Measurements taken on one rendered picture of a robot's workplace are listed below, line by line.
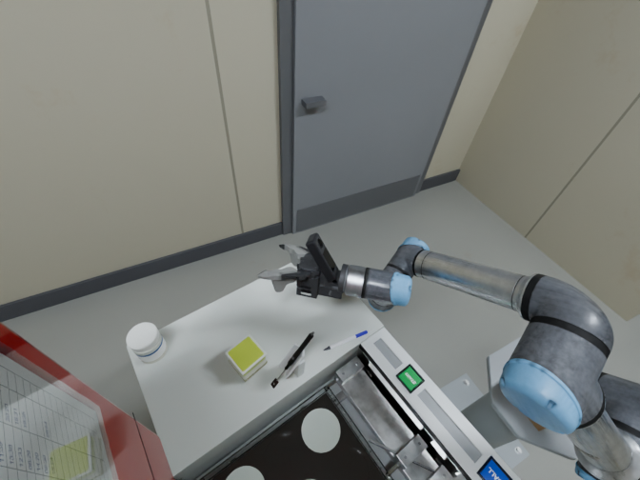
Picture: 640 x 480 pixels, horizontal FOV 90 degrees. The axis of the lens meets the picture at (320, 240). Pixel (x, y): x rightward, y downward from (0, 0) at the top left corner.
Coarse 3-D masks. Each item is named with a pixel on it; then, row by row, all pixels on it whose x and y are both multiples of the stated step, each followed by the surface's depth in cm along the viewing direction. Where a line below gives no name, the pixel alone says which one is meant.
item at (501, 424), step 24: (504, 360) 106; (456, 384) 179; (480, 408) 117; (504, 408) 96; (480, 432) 118; (504, 432) 108; (528, 432) 92; (552, 432) 92; (504, 456) 158; (576, 456) 89
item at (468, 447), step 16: (384, 336) 94; (368, 352) 90; (384, 352) 91; (400, 352) 91; (384, 368) 87; (400, 368) 88; (416, 368) 88; (400, 384) 85; (432, 384) 85; (416, 400) 82; (432, 400) 83; (448, 400) 83; (432, 416) 80; (448, 416) 81; (464, 416) 81; (448, 432) 78; (464, 432) 78; (448, 448) 76; (464, 448) 76; (480, 448) 76; (464, 464) 74; (480, 464) 74
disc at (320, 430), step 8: (312, 416) 84; (320, 416) 84; (328, 416) 84; (304, 424) 82; (312, 424) 82; (320, 424) 83; (328, 424) 83; (336, 424) 83; (304, 432) 81; (312, 432) 81; (320, 432) 81; (328, 432) 81; (336, 432) 82; (304, 440) 80; (312, 440) 80; (320, 440) 80; (328, 440) 80; (336, 440) 80; (312, 448) 79; (320, 448) 79; (328, 448) 79
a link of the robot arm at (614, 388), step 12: (600, 384) 79; (612, 384) 77; (624, 384) 76; (636, 384) 75; (612, 396) 76; (624, 396) 74; (636, 396) 72; (612, 408) 74; (624, 408) 73; (636, 408) 71; (612, 420) 73; (624, 420) 71; (636, 420) 70; (636, 432) 69
